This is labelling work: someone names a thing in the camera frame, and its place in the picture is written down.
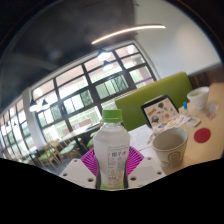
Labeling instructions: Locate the black-framed tablet with colourful screen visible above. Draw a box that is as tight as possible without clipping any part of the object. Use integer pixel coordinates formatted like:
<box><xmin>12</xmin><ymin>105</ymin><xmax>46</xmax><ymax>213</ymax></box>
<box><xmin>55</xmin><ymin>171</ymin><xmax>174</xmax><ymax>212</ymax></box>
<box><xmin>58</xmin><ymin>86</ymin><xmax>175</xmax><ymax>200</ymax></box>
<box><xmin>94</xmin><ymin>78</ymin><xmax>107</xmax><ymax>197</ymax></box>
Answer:
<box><xmin>140</xmin><ymin>94</ymin><xmax>180</xmax><ymax>129</ymax></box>

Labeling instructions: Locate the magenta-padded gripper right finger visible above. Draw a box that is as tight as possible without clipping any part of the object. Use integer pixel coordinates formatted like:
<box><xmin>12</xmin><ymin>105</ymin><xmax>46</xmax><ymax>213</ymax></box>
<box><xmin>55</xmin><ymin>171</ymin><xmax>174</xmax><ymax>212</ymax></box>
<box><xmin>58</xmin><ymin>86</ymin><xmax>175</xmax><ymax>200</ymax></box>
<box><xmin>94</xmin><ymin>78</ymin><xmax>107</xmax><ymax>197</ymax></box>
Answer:
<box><xmin>123</xmin><ymin>145</ymin><xmax>167</xmax><ymax>190</ymax></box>

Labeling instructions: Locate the green upholstered bench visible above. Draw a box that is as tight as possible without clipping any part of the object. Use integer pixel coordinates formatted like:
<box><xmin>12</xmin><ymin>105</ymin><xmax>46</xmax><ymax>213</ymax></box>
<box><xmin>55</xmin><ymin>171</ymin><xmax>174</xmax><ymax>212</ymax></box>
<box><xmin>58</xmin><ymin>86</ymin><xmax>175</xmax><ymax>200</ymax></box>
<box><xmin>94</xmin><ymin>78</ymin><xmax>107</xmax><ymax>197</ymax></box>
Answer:
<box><xmin>114</xmin><ymin>71</ymin><xmax>194</xmax><ymax>132</ymax></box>

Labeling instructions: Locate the small white packet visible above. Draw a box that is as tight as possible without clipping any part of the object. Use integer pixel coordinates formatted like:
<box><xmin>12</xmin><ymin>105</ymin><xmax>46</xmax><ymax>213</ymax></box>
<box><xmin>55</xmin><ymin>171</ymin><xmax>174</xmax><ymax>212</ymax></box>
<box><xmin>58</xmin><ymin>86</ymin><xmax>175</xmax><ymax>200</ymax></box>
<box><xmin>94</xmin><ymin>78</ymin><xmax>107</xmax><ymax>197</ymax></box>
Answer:
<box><xmin>205</xmin><ymin>103</ymin><xmax>219</xmax><ymax>121</ymax></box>

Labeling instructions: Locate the flat round red coaster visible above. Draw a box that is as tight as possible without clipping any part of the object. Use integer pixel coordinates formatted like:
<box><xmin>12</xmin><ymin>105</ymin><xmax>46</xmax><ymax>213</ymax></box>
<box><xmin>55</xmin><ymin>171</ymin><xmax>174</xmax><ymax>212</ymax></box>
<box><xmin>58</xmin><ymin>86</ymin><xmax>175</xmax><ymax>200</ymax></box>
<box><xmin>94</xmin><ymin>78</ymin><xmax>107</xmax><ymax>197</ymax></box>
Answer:
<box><xmin>193</xmin><ymin>127</ymin><xmax>212</xmax><ymax>144</ymax></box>

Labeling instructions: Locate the small blue-capped bottle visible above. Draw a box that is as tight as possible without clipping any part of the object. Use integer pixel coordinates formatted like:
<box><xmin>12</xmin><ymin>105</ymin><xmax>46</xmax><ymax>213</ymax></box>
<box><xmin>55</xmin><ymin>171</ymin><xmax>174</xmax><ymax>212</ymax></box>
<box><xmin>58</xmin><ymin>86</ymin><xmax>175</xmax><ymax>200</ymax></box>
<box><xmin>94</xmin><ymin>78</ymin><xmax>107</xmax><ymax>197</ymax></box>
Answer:
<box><xmin>182</xmin><ymin>101</ymin><xmax>190</xmax><ymax>117</ymax></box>

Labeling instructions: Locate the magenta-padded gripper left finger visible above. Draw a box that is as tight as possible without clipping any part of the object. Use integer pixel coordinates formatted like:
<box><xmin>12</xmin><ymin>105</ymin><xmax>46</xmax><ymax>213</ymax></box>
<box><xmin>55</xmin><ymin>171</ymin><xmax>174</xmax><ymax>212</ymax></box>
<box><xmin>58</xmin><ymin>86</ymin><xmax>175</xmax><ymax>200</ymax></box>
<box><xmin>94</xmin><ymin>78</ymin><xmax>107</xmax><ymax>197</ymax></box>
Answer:
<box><xmin>59</xmin><ymin>147</ymin><xmax>103</xmax><ymax>190</ymax></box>

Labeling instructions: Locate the long curved ceiling light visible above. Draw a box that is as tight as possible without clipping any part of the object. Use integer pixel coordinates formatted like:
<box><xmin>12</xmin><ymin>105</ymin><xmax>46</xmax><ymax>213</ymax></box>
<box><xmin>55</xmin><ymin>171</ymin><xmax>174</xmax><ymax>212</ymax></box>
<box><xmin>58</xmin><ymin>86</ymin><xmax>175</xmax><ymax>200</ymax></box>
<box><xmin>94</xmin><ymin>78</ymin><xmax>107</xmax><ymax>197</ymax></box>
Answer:
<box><xmin>90</xmin><ymin>23</ymin><xmax>167</xmax><ymax>46</ymax></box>

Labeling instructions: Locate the wooden dining table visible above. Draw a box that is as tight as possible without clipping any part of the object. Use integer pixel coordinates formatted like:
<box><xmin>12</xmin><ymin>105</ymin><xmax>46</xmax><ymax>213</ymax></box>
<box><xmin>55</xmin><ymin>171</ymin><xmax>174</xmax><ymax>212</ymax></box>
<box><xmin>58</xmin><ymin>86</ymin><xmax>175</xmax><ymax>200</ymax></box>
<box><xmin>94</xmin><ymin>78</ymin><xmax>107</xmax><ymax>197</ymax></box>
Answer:
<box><xmin>63</xmin><ymin>128</ymin><xmax>101</xmax><ymax>144</ymax></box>

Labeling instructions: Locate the group of green-seated wooden chairs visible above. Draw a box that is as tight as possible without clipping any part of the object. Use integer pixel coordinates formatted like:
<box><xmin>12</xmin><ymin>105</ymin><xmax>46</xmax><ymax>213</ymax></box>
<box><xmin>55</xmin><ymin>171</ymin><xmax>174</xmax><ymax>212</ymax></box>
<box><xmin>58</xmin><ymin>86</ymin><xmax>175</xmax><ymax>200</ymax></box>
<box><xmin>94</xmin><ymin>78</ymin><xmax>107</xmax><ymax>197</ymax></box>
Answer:
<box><xmin>33</xmin><ymin>129</ymin><xmax>101</xmax><ymax>168</ymax></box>

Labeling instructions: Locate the white ceramic bowl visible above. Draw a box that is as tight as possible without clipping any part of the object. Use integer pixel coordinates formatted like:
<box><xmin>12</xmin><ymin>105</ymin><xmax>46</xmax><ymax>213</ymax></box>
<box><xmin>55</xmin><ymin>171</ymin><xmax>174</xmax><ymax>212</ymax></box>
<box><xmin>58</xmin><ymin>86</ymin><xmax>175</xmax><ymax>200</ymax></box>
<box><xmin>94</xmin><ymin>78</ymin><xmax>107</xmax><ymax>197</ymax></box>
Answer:
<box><xmin>186</xmin><ymin>86</ymin><xmax>211</xmax><ymax>111</ymax></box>

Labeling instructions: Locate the colourful printed leaflet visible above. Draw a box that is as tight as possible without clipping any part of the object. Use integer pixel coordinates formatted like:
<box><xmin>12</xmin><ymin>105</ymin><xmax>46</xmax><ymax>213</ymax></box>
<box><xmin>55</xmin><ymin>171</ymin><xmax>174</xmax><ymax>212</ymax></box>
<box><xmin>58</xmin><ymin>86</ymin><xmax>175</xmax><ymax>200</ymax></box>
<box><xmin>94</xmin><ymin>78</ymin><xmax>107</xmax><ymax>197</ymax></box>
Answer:
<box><xmin>148</xmin><ymin>114</ymin><xmax>193</xmax><ymax>143</ymax></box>

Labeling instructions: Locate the group of dark pendant lamps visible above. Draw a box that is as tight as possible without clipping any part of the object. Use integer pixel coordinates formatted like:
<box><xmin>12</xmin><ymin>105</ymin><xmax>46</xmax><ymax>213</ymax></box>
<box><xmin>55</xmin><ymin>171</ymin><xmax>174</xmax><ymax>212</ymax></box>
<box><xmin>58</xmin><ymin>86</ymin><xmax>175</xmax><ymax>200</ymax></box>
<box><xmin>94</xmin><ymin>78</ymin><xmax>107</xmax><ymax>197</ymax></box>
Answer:
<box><xmin>28</xmin><ymin>49</ymin><xmax>115</xmax><ymax>114</ymax></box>

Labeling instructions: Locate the small white card box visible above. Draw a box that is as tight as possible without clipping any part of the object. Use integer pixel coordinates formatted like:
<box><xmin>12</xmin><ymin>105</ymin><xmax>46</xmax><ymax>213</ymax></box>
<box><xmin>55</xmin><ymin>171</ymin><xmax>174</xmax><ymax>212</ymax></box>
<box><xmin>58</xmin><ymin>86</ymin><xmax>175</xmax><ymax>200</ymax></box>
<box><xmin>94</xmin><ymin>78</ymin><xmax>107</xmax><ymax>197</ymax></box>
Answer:
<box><xmin>185</xmin><ymin>116</ymin><xmax>202</xmax><ymax>128</ymax></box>

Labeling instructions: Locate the green-capped clear drink bottle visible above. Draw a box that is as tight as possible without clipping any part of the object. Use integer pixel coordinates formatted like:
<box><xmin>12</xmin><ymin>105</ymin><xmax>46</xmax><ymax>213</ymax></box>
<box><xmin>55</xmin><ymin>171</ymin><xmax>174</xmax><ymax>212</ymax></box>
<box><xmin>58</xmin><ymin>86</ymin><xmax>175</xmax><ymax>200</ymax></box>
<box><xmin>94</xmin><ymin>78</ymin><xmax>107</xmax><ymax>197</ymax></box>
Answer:
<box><xmin>92</xmin><ymin>108</ymin><xmax>131</xmax><ymax>191</ymax></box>

